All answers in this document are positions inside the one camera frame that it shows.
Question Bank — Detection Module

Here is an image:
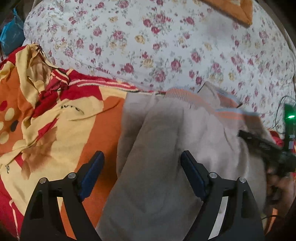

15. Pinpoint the beige jacket with ribbed cuffs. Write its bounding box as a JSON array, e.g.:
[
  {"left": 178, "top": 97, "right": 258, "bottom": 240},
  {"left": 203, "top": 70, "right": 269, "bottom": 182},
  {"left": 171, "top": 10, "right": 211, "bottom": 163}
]
[{"left": 96, "top": 81, "right": 282, "bottom": 241}]

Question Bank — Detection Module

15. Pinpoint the person's right hand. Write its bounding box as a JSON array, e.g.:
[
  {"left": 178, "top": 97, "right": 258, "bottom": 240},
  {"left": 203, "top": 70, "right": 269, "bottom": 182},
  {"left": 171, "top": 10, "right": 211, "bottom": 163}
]
[{"left": 264, "top": 167, "right": 295, "bottom": 235}]

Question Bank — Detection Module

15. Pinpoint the orange red yellow blanket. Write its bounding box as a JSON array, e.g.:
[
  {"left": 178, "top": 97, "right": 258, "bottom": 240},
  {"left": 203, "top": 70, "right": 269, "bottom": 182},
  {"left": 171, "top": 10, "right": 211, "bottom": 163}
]
[{"left": 0, "top": 44, "right": 153, "bottom": 240}]

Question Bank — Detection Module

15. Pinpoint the orange patterned pillow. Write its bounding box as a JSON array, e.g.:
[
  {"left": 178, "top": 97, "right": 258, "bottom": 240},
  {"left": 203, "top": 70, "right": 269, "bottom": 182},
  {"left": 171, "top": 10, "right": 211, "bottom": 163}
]
[{"left": 204, "top": 0, "right": 253, "bottom": 26}]

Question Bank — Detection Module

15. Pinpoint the white floral bed sheet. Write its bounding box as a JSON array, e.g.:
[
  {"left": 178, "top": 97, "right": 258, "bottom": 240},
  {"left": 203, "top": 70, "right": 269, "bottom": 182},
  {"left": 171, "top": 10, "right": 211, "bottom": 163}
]
[{"left": 23, "top": 1, "right": 295, "bottom": 133}]

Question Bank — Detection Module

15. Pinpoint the blue plastic bag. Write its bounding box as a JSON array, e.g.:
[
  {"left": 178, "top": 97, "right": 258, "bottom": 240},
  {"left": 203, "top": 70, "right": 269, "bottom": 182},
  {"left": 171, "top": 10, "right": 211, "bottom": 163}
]
[{"left": 1, "top": 9, "right": 25, "bottom": 56}]

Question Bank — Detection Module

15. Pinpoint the black cable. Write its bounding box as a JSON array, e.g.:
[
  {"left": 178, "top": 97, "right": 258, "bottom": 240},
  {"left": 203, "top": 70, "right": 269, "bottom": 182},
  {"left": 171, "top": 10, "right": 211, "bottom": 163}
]
[{"left": 270, "top": 94, "right": 296, "bottom": 133}]

